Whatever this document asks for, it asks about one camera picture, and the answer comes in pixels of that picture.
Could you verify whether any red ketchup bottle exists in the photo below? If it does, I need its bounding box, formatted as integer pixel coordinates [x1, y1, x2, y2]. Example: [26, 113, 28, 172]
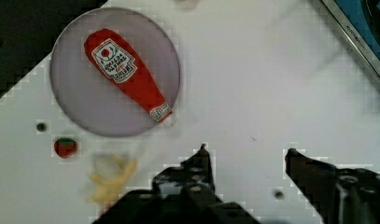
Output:
[84, 29, 176, 126]

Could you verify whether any yellow peeled banana toy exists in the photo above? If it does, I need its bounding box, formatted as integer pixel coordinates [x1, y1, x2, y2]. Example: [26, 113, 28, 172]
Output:
[87, 155, 137, 205]

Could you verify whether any grey round plate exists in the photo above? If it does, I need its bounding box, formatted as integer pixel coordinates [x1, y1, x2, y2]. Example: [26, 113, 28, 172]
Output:
[50, 7, 181, 137]

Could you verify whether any red toy strawberry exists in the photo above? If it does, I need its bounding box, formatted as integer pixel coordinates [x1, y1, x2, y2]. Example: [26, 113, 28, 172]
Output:
[53, 138, 77, 159]

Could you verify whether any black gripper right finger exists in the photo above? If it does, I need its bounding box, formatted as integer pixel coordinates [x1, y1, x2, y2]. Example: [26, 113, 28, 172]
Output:
[285, 148, 380, 224]

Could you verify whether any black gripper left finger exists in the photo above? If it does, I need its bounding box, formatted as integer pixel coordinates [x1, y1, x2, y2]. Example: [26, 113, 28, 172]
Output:
[152, 144, 216, 198]

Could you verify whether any silver toaster oven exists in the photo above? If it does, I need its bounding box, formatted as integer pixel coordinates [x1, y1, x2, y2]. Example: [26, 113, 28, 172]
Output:
[314, 0, 380, 81]

